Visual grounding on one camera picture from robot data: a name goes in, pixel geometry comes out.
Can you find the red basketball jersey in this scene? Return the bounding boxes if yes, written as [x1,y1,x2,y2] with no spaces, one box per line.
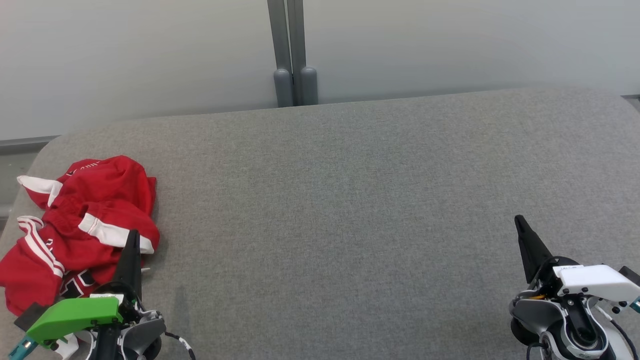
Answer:
[0,215,151,317]

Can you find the grey double partition post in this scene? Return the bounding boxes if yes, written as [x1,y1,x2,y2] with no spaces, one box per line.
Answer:
[267,0,319,108]

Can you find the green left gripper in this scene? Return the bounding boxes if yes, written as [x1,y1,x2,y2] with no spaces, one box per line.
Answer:
[26,230,146,348]

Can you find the grey fabric sofa seat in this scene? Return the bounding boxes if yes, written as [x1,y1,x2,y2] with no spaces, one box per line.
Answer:
[0,87,640,360]

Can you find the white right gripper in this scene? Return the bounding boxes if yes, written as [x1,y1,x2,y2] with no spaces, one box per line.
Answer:
[515,215,640,304]

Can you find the red shorts with white trim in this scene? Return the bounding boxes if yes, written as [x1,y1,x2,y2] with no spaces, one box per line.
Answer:
[17,155,161,254]

